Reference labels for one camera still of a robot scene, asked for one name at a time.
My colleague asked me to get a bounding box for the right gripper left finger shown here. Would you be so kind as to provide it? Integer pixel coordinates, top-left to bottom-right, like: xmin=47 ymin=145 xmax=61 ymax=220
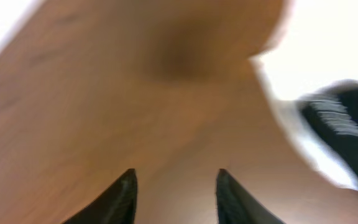
xmin=63 ymin=169 xmax=138 ymax=224

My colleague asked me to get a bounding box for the white garment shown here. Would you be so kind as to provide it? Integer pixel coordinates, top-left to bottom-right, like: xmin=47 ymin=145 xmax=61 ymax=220
xmin=252 ymin=0 xmax=358 ymax=191

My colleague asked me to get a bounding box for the black polo shirt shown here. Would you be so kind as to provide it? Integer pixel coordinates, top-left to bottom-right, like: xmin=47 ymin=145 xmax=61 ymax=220
xmin=296 ymin=83 xmax=358 ymax=178

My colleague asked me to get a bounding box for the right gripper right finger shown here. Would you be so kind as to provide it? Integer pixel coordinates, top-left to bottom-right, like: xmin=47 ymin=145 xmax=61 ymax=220
xmin=216 ymin=169 xmax=284 ymax=224

